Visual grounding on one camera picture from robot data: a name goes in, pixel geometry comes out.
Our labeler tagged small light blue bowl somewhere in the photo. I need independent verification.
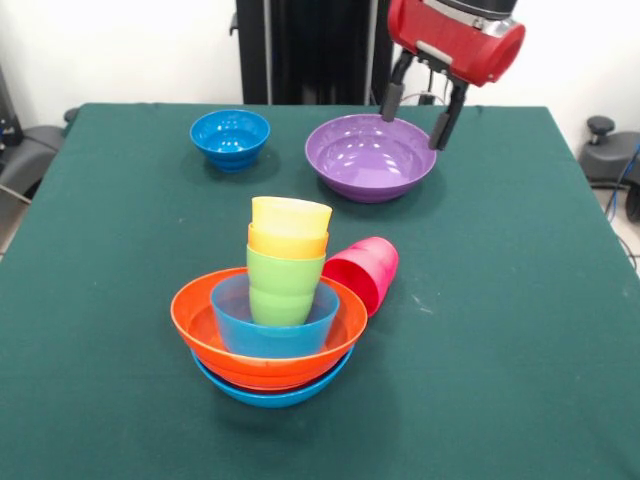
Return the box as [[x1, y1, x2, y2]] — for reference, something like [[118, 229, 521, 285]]
[[210, 277, 341, 359]]

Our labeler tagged yellow plastic cup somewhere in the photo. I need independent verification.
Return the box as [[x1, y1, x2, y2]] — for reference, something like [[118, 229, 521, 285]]
[[250, 196, 334, 237]]

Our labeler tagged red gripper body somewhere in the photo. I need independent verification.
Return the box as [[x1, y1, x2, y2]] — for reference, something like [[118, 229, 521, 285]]
[[387, 0, 527, 89]]

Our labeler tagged wide orange-red bowl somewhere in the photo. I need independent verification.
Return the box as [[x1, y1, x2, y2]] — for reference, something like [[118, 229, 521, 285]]
[[170, 267, 369, 391]]

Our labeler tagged black equipment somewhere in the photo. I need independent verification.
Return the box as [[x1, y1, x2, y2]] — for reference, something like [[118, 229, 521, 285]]
[[0, 64, 24, 146]]

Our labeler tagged large light blue bowl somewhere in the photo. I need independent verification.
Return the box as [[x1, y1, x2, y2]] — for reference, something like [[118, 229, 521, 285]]
[[190, 344, 356, 409]]

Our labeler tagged purple plastic bowl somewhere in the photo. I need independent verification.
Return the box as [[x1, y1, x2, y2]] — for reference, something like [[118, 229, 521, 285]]
[[304, 114, 438, 205]]

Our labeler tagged pink plastic cup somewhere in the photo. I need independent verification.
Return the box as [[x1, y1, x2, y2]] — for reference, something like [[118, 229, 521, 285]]
[[322, 236, 400, 319]]

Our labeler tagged green plastic cup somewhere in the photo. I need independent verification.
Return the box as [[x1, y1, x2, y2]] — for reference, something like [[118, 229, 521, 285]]
[[245, 243, 328, 327]]

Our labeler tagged orange plastic cup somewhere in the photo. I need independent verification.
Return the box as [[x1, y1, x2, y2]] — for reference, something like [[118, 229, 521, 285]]
[[247, 222, 330, 260]]

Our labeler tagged small dark blue bowl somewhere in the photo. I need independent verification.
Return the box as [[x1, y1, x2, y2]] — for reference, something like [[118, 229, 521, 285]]
[[189, 109, 272, 174]]

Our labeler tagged small orange-red bowl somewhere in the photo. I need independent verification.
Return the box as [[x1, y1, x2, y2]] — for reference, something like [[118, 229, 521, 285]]
[[199, 357, 351, 396]]

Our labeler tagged dark green tablecloth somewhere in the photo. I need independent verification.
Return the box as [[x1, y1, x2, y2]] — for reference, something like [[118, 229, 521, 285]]
[[0, 102, 640, 480]]

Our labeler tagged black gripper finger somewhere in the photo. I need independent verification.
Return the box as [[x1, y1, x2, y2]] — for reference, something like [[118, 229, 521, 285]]
[[428, 82, 471, 151], [378, 52, 416, 124]]

